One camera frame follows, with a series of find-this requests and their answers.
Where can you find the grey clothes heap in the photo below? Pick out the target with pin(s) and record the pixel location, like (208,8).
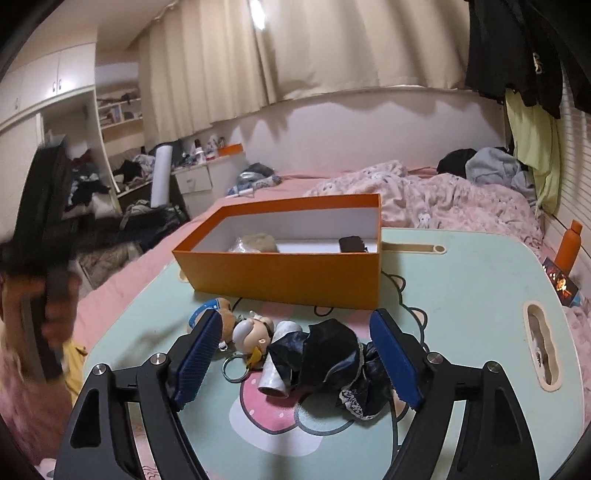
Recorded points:
(494,168)

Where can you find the person's left hand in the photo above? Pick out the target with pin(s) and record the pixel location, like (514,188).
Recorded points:
(57,318)

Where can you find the silver grey bag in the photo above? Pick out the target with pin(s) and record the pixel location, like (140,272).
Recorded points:
(256,174)

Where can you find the white nightstand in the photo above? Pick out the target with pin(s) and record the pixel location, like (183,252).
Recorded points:
(194,181)

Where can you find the cream curtain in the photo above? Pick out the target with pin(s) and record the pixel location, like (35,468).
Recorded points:
(323,46)

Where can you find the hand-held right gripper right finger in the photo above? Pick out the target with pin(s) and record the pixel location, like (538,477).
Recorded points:
(395,360)

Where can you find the white blue small packet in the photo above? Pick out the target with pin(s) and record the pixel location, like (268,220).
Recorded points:
(240,190)

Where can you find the dark brown small item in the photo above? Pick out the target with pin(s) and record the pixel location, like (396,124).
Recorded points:
(353,244)

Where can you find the white foam roll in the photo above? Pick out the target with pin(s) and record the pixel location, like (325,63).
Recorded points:
(161,175)

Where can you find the person's left forearm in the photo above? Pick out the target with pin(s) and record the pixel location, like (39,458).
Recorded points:
(21,397)

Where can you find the yellow-green hanging cloth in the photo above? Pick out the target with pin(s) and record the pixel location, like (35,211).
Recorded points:
(531,138)

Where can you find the orange cardboard box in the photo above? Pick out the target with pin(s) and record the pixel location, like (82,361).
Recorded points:
(277,281)

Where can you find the pink rose print blanket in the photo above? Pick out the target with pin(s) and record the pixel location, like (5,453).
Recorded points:
(438,198)

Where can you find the dark printed card box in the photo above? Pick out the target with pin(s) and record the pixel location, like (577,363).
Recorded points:
(561,284)

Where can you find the orange box lid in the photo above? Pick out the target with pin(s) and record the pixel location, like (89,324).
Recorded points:
(230,150)

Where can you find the white wardrobe cabinet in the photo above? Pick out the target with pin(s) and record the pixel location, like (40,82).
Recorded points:
(46,78)

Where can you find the pile of mixed clothes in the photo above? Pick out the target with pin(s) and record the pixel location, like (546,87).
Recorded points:
(87,189)

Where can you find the cluster of toiletry bottles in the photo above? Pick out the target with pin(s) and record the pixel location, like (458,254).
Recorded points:
(201,150)

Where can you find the white wall shelf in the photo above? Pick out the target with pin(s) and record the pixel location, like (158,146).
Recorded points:
(117,115)

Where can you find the black clothing heap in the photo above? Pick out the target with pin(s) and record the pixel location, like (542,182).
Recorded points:
(455,161)

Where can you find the pink bed sheet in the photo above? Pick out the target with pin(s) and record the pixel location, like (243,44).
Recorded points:
(152,258)

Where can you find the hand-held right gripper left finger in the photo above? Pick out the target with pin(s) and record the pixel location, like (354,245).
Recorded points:
(198,360)

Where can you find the white plastic roll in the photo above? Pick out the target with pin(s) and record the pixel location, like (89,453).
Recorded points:
(274,386)

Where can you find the beige plastic-wrapped item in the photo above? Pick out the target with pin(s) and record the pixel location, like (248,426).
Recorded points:
(254,243)

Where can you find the black lace satin cloth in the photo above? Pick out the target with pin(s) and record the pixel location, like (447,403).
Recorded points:
(323,350)

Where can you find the yellow cloth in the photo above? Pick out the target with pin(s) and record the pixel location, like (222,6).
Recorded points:
(76,364)

